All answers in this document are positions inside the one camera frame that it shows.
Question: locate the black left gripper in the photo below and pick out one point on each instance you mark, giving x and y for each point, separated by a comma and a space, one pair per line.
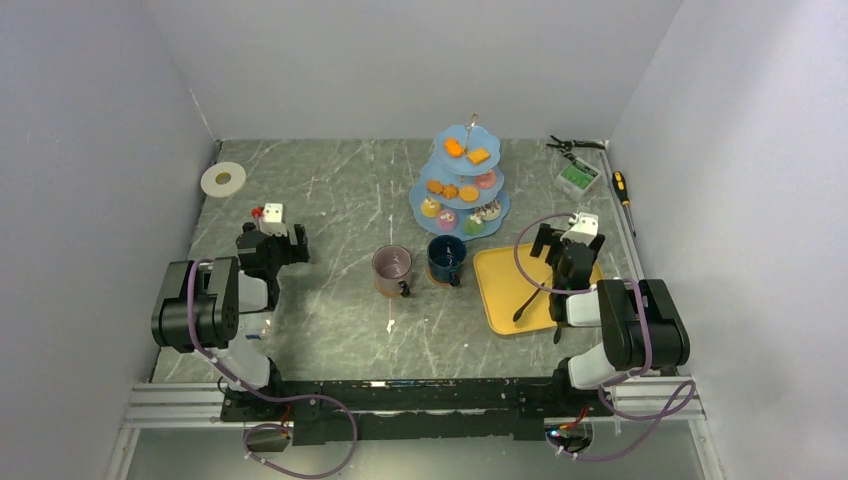
294, 252

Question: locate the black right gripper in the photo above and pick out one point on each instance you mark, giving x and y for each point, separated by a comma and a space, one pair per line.
550, 237

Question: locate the black food tongs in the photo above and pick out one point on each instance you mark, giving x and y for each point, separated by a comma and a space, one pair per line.
526, 305

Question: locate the yellow serving tray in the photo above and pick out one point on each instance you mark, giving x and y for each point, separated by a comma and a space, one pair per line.
503, 290

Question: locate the chocolate white sprinkled donut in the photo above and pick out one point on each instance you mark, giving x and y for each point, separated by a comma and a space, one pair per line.
490, 211

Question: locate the green cupcake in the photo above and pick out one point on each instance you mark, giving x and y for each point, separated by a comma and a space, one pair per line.
473, 225

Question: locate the pink cupcake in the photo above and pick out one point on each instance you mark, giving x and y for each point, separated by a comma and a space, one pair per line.
486, 180

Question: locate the round orange cookie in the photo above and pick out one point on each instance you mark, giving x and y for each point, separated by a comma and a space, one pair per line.
469, 193

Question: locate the dark blue mug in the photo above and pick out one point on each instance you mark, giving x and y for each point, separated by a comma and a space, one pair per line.
446, 255

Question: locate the purple-grey mug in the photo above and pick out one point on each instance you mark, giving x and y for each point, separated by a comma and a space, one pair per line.
392, 266

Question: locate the blue three-tier cake stand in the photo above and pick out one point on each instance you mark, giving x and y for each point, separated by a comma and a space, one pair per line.
460, 172

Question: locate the purple cupcake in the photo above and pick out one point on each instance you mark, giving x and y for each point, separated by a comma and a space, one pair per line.
446, 220

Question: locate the dark orange swirl cookie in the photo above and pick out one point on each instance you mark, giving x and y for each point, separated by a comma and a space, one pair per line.
450, 191

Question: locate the square cracker biscuit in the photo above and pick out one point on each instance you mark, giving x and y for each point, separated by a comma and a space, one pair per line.
478, 156

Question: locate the yellow cupcake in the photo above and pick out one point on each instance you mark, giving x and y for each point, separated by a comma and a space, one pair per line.
430, 208

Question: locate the wooden coaster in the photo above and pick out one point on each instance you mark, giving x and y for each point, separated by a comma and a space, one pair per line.
436, 282
387, 293

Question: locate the orange fish-shaped cookie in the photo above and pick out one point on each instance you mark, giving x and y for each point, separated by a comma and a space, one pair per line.
453, 148

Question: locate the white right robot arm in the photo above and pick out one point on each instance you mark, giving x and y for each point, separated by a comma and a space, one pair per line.
640, 326

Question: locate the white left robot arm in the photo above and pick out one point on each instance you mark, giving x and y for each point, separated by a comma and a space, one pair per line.
200, 303

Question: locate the white tape roll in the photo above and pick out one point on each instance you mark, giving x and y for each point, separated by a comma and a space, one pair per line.
223, 179

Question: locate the green white electronic box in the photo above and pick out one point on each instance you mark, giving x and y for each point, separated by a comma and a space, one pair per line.
577, 178

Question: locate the yellow black screwdriver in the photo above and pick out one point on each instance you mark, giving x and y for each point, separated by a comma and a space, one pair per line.
619, 184

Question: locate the black pliers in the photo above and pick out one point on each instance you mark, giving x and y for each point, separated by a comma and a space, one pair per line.
567, 146

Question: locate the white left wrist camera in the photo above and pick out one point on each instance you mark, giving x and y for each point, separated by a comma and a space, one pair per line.
271, 219

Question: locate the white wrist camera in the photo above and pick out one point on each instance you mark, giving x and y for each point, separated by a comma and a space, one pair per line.
271, 219
583, 228

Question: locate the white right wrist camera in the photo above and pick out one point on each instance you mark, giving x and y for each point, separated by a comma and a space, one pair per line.
583, 228

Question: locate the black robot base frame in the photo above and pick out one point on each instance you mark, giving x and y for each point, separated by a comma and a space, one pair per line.
318, 412

